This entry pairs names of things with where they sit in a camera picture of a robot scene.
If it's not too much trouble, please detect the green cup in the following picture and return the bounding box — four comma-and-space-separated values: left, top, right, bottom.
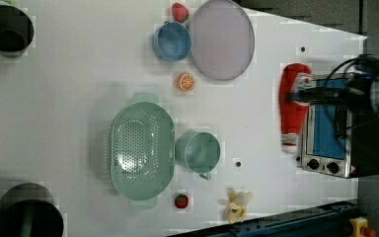
175, 131, 221, 181

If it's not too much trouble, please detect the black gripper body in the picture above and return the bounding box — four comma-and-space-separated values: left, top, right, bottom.
322, 54, 379, 114

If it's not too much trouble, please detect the red ketchup bottle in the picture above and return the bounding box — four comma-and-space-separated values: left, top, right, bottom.
278, 63, 311, 154

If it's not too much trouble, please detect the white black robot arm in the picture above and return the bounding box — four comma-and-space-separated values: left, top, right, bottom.
284, 54, 379, 117

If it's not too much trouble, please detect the toy orange slice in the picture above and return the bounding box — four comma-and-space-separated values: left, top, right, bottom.
177, 73, 195, 91

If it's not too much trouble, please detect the blue cup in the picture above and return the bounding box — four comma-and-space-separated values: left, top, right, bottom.
152, 22, 192, 62

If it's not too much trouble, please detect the toy peeled banana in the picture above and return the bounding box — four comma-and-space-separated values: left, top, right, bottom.
227, 190, 254, 224

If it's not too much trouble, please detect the green oval strainer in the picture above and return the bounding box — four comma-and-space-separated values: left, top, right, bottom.
110, 93, 175, 210

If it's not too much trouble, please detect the black robot base upper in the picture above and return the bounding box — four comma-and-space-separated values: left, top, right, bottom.
0, 5, 35, 52

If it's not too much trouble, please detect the black robot base lower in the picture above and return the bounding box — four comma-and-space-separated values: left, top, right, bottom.
0, 183, 64, 237

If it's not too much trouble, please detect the toy strawberry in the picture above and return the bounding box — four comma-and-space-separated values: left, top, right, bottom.
171, 3, 190, 23

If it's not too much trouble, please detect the green object at corner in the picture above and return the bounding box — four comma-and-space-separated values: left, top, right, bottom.
0, 0, 17, 5

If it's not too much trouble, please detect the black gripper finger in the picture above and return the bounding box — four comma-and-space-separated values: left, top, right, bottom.
286, 92, 322, 103

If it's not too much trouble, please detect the blue table edge rail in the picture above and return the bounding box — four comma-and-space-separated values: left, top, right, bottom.
169, 201, 360, 237

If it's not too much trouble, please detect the grey round plate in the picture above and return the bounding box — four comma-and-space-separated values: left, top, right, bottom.
189, 0, 255, 81

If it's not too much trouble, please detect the silver black toaster oven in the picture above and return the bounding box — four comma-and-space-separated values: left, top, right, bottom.
301, 76, 379, 179

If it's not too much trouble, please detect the yellow red clamp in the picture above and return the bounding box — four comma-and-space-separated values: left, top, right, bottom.
349, 217, 377, 237

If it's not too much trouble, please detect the toy tomato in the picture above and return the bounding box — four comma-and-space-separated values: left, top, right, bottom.
174, 194, 190, 209

